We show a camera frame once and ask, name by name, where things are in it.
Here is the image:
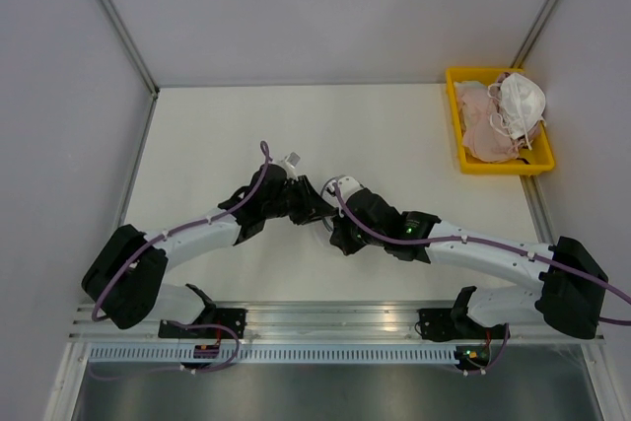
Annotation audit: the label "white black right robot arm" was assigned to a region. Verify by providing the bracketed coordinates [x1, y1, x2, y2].
[321, 179, 608, 341]

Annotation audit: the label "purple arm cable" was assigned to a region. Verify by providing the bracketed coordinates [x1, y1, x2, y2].
[330, 181, 631, 378]
[91, 139, 275, 383]

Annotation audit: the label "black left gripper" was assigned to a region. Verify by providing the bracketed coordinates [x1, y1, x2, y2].
[263, 175, 333, 226]

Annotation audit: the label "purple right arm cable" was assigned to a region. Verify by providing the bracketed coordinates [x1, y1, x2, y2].
[330, 181, 631, 378]

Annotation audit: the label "white bra in bin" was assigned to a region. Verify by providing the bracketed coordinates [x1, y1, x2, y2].
[487, 72, 546, 150]

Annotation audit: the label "aluminium rail frame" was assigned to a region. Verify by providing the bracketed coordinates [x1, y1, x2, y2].
[68, 300, 607, 343]

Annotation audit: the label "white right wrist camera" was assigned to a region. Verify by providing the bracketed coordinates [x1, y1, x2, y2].
[332, 175, 365, 204]

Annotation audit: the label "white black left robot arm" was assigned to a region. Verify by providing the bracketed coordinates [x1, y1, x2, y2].
[81, 165, 337, 338]

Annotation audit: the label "pink bras in bin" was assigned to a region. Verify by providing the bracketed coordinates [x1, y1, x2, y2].
[454, 81, 520, 163]

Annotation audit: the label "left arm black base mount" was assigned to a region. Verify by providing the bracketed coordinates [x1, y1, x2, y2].
[158, 307, 247, 340]

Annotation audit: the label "white mesh laundry bag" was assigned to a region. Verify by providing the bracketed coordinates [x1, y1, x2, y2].
[311, 175, 347, 234]

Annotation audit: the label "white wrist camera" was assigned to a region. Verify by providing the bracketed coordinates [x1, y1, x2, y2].
[332, 175, 365, 204]
[277, 152, 301, 179]

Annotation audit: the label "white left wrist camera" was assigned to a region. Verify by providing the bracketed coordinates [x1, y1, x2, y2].
[277, 152, 301, 179]

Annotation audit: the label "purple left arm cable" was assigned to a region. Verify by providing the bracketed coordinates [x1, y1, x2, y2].
[91, 139, 275, 383]

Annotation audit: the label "yellow plastic bin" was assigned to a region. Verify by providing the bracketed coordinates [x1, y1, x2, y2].
[445, 67, 555, 176]

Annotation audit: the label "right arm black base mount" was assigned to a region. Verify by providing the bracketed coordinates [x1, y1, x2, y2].
[415, 308, 506, 342]

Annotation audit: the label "white slotted cable duct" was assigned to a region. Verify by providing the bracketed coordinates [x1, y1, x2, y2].
[89, 343, 457, 365]

